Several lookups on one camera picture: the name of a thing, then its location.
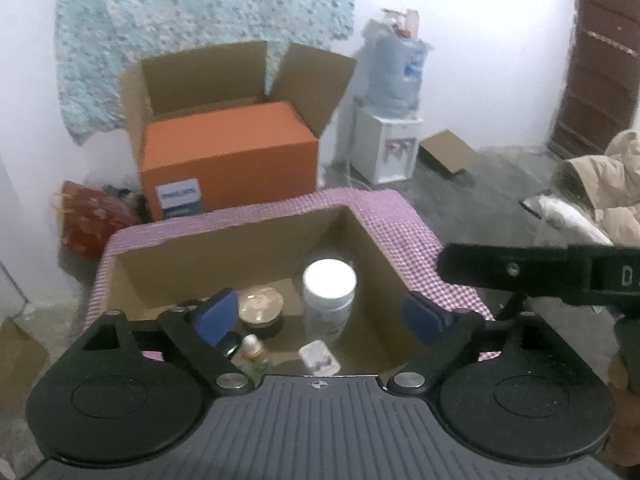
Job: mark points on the blue water jug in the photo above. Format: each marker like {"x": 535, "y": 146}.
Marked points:
{"x": 397, "y": 75}

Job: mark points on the small bottle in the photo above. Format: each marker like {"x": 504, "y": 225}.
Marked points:
{"x": 252, "y": 347}

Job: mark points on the blue floral cloth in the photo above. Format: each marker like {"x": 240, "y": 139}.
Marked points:
{"x": 175, "y": 15}

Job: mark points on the small dark jar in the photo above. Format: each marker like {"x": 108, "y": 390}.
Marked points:
{"x": 232, "y": 345}

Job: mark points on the brown door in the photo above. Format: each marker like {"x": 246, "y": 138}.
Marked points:
{"x": 600, "y": 70}

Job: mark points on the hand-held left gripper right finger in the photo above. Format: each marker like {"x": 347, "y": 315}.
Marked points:
{"x": 419, "y": 320}

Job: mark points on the person's right hand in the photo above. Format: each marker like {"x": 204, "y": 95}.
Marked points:
{"x": 625, "y": 375}

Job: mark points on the small brown cardboard box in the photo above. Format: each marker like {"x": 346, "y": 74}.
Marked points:
{"x": 20, "y": 360}

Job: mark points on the flat cardboard piece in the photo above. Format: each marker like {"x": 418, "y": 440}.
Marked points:
{"x": 447, "y": 152}

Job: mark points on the red gift bag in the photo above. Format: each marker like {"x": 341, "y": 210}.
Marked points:
{"x": 90, "y": 220}

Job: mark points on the beige jacket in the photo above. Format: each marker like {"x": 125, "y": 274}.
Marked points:
{"x": 615, "y": 180}

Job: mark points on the orange box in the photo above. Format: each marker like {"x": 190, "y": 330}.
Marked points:
{"x": 230, "y": 155}

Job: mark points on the purple checkered tablecloth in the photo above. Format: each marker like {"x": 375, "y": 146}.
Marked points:
{"x": 400, "y": 225}

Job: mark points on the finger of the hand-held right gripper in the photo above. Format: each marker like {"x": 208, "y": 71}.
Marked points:
{"x": 525, "y": 267}

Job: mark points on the large open cardboard box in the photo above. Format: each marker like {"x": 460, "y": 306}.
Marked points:
{"x": 210, "y": 75}

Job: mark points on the small white case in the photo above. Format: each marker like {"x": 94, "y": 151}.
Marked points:
{"x": 317, "y": 356}

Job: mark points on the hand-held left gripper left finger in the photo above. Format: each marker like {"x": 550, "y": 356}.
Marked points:
{"x": 217, "y": 317}

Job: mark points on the white jar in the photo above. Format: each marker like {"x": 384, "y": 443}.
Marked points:
{"x": 330, "y": 290}

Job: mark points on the white water dispenser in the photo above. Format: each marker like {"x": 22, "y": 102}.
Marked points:
{"x": 380, "y": 150}

